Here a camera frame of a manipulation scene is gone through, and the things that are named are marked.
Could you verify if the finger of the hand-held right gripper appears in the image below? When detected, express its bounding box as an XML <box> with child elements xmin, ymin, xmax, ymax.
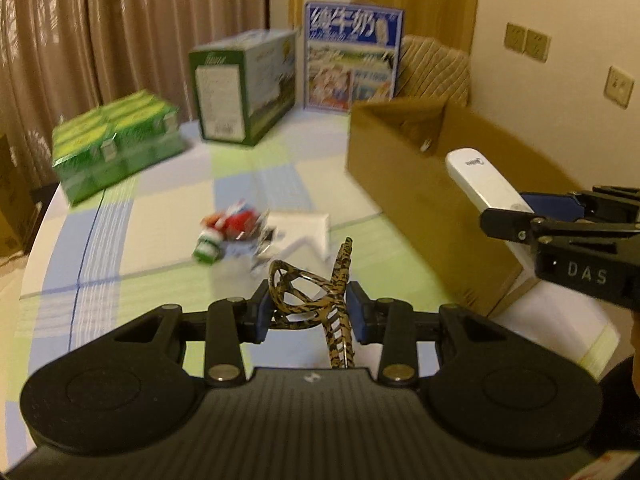
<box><xmin>479</xmin><ymin>207</ymin><xmax>640</xmax><ymax>253</ymax></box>
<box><xmin>519</xmin><ymin>186</ymin><xmax>640</xmax><ymax>226</ymax></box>

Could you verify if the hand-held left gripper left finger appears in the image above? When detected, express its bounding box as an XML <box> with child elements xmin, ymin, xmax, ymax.
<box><xmin>112</xmin><ymin>280</ymin><xmax>273</xmax><ymax>388</ymax></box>

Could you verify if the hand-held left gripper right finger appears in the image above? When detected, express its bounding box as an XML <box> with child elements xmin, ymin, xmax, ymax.
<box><xmin>346</xmin><ymin>280</ymin><xmax>506</xmax><ymax>388</ymax></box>

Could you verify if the tortoiseshell hair claw clip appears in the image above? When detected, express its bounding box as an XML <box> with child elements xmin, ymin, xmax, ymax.
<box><xmin>267</xmin><ymin>237</ymin><xmax>358</xmax><ymax>368</ymax></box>

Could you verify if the white remote control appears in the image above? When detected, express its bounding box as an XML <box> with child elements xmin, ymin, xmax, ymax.
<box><xmin>445</xmin><ymin>147</ymin><xmax>542</xmax><ymax>283</ymax></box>

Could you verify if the brown cardboard box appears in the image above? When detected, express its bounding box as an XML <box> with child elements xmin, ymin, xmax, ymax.
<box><xmin>346</xmin><ymin>95</ymin><xmax>583</xmax><ymax>317</ymax></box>

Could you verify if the small green white bottle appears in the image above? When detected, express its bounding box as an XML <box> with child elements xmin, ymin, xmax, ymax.
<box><xmin>192</xmin><ymin>231</ymin><xmax>224</xmax><ymax>264</ymax></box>

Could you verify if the red toy figure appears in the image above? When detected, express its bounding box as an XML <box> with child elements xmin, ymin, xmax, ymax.
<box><xmin>200</xmin><ymin>201</ymin><xmax>267</xmax><ymax>243</ymax></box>

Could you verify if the white paper package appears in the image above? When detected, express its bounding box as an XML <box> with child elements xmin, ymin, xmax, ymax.
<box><xmin>250</xmin><ymin>211</ymin><xmax>332</xmax><ymax>263</ymax></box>

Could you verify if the checked tablecloth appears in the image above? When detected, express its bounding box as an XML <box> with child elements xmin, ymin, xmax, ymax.
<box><xmin>20</xmin><ymin>107</ymin><xmax>501</xmax><ymax>376</ymax></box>

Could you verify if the beige quilted chair back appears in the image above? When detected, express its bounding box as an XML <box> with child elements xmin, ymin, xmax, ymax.
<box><xmin>395</xmin><ymin>34</ymin><xmax>473</xmax><ymax>108</ymax></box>

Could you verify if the green shrink-wrapped drink carton pack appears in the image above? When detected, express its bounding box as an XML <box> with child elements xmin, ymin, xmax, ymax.
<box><xmin>51</xmin><ymin>89</ymin><xmax>187</xmax><ymax>206</ymax></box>

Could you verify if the green drink carton case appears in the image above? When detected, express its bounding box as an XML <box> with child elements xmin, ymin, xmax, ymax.
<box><xmin>188</xmin><ymin>29</ymin><xmax>298</xmax><ymax>147</ymax></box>

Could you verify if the blue milk carton case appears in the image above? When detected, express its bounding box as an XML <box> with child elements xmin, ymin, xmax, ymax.
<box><xmin>303</xmin><ymin>0</ymin><xmax>406</xmax><ymax>113</ymax></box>

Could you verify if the printed cardboard storage box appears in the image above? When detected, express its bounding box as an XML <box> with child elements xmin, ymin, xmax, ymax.
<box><xmin>0</xmin><ymin>132</ymin><xmax>40</xmax><ymax>267</ymax></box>

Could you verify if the brown patterned curtain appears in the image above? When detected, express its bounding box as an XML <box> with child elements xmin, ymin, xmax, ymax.
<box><xmin>0</xmin><ymin>0</ymin><xmax>275</xmax><ymax>188</ymax></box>

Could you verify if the beige wall socket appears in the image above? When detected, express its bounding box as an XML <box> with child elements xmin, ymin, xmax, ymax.
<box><xmin>504</xmin><ymin>22</ymin><xmax>529</xmax><ymax>54</ymax></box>
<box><xmin>604</xmin><ymin>65</ymin><xmax>636</xmax><ymax>109</ymax></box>
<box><xmin>525</xmin><ymin>28</ymin><xmax>552</xmax><ymax>64</ymax></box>

